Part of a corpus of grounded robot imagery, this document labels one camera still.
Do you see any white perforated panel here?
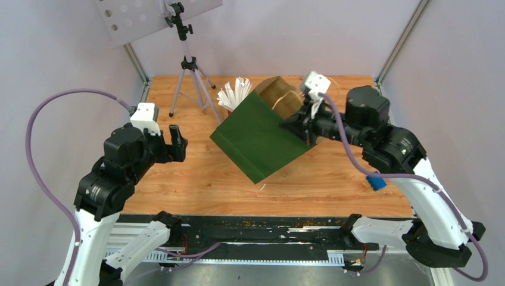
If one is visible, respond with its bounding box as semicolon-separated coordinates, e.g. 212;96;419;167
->
93;0;224;49

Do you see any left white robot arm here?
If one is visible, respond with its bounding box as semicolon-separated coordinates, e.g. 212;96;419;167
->
51;123;188;285

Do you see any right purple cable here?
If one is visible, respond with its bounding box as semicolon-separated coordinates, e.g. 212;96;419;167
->
319;92;489;282

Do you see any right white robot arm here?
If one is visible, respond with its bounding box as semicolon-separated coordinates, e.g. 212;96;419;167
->
281;86;485;268

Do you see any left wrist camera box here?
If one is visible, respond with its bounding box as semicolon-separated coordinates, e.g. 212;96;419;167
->
130;102;161;135

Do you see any silver camera tripod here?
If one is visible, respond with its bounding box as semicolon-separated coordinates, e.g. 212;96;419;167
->
160;1;222;123

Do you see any purple cable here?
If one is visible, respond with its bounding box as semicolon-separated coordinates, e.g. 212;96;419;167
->
319;92;489;282
25;88;133;286

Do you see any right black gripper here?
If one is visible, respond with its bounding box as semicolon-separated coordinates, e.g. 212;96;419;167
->
278;95;368;148

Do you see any white wrapped straws bundle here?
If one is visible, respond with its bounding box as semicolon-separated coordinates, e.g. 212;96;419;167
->
217;77;252;112

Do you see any blue clip on table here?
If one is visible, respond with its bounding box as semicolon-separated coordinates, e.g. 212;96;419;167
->
366;175;388;191

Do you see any green paper bag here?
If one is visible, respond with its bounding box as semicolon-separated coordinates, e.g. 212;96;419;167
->
210;76;310;184

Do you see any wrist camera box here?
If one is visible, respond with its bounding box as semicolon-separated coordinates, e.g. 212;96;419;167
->
300;71;331;119
130;102;161;135

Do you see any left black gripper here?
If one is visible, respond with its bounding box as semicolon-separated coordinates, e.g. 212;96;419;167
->
129;122;189;183

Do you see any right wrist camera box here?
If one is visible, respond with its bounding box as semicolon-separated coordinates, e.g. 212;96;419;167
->
300;71;331;119

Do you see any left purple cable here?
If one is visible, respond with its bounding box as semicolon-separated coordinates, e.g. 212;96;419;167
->
25;88;133;286

